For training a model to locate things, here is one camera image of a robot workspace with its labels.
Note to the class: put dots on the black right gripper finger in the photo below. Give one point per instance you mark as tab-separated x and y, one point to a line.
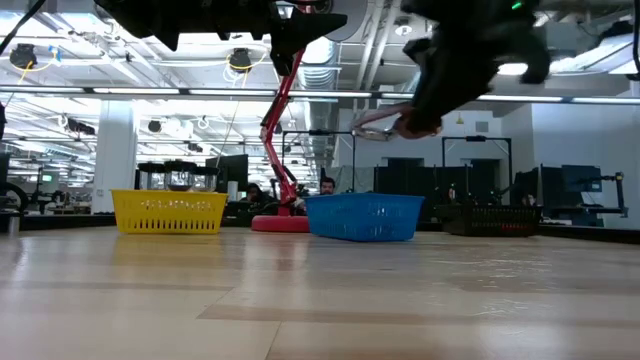
435	112

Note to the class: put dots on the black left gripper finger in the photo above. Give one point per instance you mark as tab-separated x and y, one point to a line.
300	30

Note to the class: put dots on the hourglass with blue sand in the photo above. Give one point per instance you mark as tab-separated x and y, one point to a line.
180	175

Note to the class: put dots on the black background robot arm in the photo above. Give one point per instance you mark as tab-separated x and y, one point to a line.
620	195

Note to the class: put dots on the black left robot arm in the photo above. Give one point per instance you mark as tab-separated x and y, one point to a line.
150	17

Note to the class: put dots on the black ceiling fixture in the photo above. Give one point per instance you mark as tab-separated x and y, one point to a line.
22	55
241	59

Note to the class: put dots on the black plastic basket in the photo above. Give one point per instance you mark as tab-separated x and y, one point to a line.
492	220

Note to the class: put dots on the blue plastic basket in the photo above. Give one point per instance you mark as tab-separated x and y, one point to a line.
365	217

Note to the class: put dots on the black computer monitor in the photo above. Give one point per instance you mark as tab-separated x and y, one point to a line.
227	172

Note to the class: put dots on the blue background screen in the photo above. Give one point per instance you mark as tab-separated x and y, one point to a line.
582	177

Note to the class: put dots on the hourglass with green sand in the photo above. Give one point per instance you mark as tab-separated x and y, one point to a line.
150	175

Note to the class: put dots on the red desk lamp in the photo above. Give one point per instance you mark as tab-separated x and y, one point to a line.
280	224

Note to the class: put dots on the white building column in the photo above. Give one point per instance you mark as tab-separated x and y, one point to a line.
115	155

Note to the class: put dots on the yellow plastic basket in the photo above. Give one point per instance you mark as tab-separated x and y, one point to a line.
167	212

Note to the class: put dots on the black background gantry frame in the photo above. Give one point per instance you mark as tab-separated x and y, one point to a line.
475	138

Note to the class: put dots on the horizontal rig frame bar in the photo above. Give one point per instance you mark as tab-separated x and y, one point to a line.
150	91

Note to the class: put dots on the black table frame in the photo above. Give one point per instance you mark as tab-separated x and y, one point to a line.
590	232

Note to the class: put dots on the small grey post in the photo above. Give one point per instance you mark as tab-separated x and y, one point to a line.
13	224

